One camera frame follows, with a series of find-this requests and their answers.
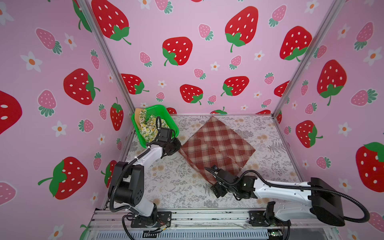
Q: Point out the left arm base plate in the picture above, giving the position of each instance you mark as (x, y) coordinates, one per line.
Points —
(156, 220)

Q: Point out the yellow lemon print skirt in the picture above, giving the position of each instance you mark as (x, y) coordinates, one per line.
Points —
(147, 126)

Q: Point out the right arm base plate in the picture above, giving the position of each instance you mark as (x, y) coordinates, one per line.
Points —
(260, 219)

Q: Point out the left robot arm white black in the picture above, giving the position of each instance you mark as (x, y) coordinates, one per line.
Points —
(127, 187)

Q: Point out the aluminium mounting rail frame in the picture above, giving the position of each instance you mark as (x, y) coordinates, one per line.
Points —
(203, 224)

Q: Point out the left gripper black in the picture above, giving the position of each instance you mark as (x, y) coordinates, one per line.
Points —
(177, 145)

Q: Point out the green plastic basket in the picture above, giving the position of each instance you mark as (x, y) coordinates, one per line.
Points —
(166, 121)

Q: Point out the tan cloth in basket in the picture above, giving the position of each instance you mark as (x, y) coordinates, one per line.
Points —
(137, 117)

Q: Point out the green circuit board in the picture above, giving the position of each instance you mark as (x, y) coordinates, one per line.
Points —
(275, 234)

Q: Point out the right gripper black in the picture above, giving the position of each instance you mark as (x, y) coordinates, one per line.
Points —
(218, 191)

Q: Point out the right aluminium corner post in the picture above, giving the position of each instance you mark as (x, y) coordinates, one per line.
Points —
(322, 31)

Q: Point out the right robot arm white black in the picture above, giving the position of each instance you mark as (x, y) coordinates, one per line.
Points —
(311, 200)

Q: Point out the aluminium corner post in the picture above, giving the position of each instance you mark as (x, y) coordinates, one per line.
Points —
(322, 31)
(90, 17)

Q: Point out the left aluminium corner post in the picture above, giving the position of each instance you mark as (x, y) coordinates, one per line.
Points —
(90, 17)

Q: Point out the red plaid skirt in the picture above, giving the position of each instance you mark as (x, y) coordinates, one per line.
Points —
(215, 144)

